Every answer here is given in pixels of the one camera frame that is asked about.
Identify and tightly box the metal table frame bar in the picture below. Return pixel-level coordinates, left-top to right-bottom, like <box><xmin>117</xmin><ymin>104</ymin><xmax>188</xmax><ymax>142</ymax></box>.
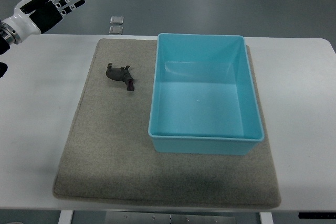
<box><xmin>58</xmin><ymin>210</ymin><xmax>274</xmax><ymax>223</ymax></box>

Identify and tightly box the blue plastic box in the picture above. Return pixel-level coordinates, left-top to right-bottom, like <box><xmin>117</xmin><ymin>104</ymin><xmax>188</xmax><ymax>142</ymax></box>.
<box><xmin>148</xmin><ymin>33</ymin><xmax>265</xmax><ymax>155</ymax></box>

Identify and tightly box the black table control panel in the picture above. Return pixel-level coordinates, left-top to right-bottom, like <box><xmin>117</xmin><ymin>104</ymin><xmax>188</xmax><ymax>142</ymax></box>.
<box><xmin>298</xmin><ymin>212</ymin><xmax>336</xmax><ymax>219</ymax></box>

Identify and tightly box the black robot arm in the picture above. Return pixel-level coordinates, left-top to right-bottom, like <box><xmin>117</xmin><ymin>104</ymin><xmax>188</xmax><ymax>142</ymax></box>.
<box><xmin>0</xmin><ymin>23</ymin><xmax>11</xmax><ymax>78</ymax></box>

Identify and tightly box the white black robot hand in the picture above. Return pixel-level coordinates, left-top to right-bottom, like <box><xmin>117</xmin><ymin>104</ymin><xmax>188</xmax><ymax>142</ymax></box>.
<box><xmin>1</xmin><ymin>0</ymin><xmax>85</xmax><ymax>46</ymax></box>

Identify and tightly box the floor socket plate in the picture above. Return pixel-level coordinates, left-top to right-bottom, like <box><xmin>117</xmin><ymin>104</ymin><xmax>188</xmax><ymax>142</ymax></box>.
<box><xmin>110</xmin><ymin>15</ymin><xmax>124</xmax><ymax>25</ymax></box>
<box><xmin>109</xmin><ymin>26</ymin><xmax>123</xmax><ymax>35</ymax></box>

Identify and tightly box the brown hippo toy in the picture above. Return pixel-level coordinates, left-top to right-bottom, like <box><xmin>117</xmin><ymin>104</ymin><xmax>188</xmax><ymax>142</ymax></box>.
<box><xmin>106</xmin><ymin>63</ymin><xmax>134</xmax><ymax>92</ymax></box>

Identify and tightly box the grey felt mat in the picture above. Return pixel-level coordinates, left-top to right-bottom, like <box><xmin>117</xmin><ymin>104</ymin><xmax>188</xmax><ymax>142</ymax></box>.
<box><xmin>52</xmin><ymin>39</ymin><xmax>281</xmax><ymax>209</ymax></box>

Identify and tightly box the lower floor socket plate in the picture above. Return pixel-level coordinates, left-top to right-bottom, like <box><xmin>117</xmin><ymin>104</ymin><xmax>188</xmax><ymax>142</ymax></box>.
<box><xmin>109</xmin><ymin>26</ymin><xmax>123</xmax><ymax>35</ymax></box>

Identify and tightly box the upper floor socket plate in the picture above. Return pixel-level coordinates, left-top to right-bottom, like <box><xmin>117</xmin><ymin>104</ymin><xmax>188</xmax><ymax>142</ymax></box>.
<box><xmin>110</xmin><ymin>15</ymin><xmax>124</xmax><ymax>25</ymax></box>

